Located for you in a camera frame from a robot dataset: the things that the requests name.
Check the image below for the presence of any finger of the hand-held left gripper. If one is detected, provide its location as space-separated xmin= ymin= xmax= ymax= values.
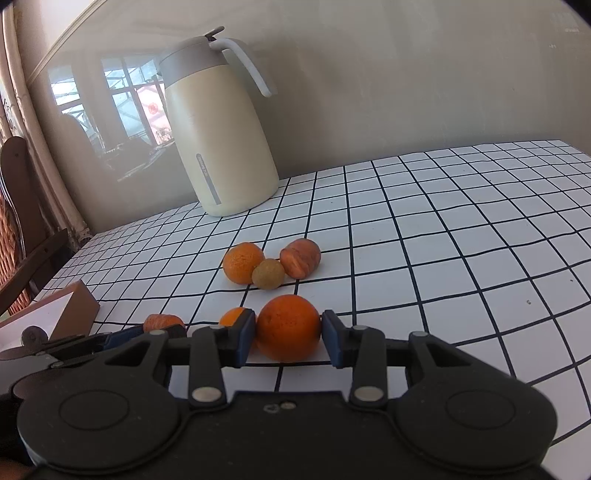
xmin=36 ymin=325 xmax=148 ymax=370

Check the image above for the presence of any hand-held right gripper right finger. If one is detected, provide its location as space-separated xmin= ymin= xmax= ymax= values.
xmin=322 ymin=309 xmax=474 ymax=411

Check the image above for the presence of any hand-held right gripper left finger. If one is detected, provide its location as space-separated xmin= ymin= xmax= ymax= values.
xmin=104 ymin=309 xmax=256 ymax=411

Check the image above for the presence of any small round orange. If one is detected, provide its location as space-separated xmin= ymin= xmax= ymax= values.
xmin=218 ymin=306 xmax=252 ymax=329

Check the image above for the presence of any wrinkled red-orange persimmon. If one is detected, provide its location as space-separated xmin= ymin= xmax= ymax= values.
xmin=143 ymin=314 xmax=186 ymax=334

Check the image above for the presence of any large round orange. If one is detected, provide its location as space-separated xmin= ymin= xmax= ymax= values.
xmin=255 ymin=294 xmax=322 ymax=363

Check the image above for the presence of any brown cardboard box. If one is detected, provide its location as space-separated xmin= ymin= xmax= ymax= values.
xmin=0 ymin=281 xmax=101 ymax=352

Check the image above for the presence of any small olive-green citrus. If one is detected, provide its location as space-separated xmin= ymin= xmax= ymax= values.
xmin=252 ymin=258 xmax=286 ymax=291

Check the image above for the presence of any bumpy mandarin orange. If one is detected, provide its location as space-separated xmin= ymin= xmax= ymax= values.
xmin=222 ymin=242 xmax=266 ymax=284

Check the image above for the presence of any white black checkered tablecloth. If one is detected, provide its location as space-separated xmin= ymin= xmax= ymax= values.
xmin=34 ymin=138 xmax=591 ymax=462

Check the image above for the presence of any wooden chair orange cushion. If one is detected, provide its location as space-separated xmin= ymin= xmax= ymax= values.
xmin=0 ymin=136 xmax=77 ymax=319

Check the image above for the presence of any cream thermos jug grey lid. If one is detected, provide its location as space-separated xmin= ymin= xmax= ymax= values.
xmin=158 ymin=26 xmax=280 ymax=217

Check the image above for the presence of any beige patterned curtain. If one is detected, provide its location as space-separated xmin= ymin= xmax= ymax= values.
xmin=0 ymin=0 xmax=93 ymax=241

